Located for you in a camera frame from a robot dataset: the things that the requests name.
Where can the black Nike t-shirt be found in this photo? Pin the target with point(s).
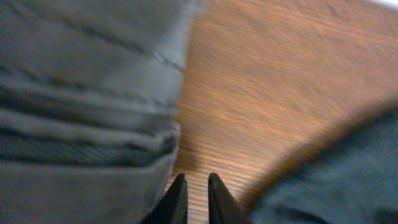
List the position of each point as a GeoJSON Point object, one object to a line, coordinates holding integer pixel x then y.
{"type": "Point", "coordinates": [354, 180]}

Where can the folded grey shorts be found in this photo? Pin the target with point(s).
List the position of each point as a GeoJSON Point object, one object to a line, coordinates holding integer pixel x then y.
{"type": "Point", "coordinates": [89, 99]}

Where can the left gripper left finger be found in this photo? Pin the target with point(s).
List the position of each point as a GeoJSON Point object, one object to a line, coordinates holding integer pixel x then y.
{"type": "Point", "coordinates": [173, 207]}

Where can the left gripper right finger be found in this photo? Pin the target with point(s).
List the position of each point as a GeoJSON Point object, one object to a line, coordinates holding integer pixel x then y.
{"type": "Point", "coordinates": [223, 208]}

